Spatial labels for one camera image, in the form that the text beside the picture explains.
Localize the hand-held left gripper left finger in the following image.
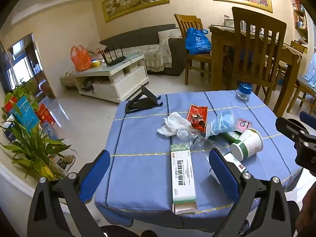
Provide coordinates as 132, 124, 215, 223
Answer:
27, 150, 111, 237

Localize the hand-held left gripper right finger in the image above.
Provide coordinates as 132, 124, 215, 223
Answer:
209, 149, 300, 237

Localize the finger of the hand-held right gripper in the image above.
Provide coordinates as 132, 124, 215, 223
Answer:
299, 111, 316, 125
276, 117, 316, 176

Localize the clear plastic bottle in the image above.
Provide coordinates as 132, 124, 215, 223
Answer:
177, 128, 250, 179

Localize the long white green ointment box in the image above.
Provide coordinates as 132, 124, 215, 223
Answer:
170, 143, 198, 215

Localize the white green paper cup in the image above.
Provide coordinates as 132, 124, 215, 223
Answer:
230, 128, 264, 161

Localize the pink packet with black print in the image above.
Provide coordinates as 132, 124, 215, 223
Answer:
235, 118, 251, 131

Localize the blue face mask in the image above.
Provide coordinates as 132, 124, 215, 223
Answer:
204, 110, 237, 139

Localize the red snack packet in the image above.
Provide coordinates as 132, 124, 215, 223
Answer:
187, 104, 208, 133

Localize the white tissue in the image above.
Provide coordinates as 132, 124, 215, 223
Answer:
157, 112, 193, 138

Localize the person's right forearm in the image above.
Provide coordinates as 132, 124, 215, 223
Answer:
295, 186, 316, 234

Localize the wooden chair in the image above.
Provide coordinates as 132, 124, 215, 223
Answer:
286, 41, 316, 116
174, 13, 216, 85
227, 7, 288, 100

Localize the blue checked tablecloth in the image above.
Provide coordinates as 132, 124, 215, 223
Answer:
94, 90, 304, 228

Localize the clear jar with blue lid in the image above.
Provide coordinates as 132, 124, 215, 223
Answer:
237, 82, 253, 101

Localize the green potted plant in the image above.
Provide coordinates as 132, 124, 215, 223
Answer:
0, 79, 76, 181

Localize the red gift box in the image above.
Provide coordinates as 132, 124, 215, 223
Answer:
35, 103, 56, 127

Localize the black folding phone stand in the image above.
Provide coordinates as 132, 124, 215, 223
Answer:
125, 85, 165, 114

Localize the blue gift box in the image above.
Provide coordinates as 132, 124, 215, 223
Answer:
11, 96, 40, 134

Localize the white coffee table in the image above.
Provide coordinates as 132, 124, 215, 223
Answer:
71, 54, 150, 103

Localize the wooden dining table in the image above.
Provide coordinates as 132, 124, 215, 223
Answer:
209, 24, 302, 119

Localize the black router with antennas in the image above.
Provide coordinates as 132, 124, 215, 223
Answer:
99, 46, 127, 67

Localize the orange plastic bag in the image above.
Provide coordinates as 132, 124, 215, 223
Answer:
71, 45, 92, 72

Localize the blue shopping bag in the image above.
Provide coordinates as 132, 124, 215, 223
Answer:
185, 28, 212, 55

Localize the beige lace sofa cover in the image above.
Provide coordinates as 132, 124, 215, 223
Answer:
122, 36, 173, 72

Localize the dark grey sofa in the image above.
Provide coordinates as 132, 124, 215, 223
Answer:
100, 24, 187, 77

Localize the white pillow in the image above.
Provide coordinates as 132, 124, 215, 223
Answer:
158, 28, 183, 43

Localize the framed horse painting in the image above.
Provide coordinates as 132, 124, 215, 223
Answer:
101, 0, 170, 23

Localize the wall shelf with boxes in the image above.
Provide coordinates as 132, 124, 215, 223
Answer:
292, 0, 309, 55

